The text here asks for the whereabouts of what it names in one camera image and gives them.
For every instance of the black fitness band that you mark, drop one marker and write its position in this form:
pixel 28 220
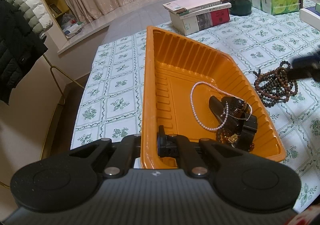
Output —
pixel 236 133

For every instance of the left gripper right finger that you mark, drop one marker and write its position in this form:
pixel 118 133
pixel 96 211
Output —
pixel 183 151

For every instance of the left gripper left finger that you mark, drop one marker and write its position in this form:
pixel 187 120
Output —
pixel 123 157

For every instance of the long white box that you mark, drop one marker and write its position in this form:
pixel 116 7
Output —
pixel 310 16

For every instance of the white grey puffer jacket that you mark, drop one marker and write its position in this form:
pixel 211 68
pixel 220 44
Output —
pixel 36 15

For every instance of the light green small box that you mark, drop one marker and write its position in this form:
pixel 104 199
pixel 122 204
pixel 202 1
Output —
pixel 317 7

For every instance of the green tissue pack bundle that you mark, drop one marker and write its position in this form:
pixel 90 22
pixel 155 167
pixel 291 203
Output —
pixel 277 7

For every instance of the metal coat rack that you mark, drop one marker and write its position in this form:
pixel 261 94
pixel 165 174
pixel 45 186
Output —
pixel 58 75

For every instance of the black puffer jacket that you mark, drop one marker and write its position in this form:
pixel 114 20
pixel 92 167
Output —
pixel 20 48

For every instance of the black gold wristwatch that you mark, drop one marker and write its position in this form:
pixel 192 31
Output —
pixel 238 108

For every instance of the pink cover book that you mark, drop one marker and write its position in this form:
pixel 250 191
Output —
pixel 182 7

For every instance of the thick white red book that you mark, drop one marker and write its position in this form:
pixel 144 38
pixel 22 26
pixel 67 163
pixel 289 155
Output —
pixel 196 23

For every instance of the yellow bookshelf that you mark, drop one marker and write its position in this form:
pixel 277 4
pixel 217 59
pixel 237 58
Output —
pixel 64 17

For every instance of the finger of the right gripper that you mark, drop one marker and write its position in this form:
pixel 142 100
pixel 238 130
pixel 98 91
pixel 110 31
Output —
pixel 309 72
pixel 310 61

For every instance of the orange plastic tray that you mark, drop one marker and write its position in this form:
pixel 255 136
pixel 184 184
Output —
pixel 180 76

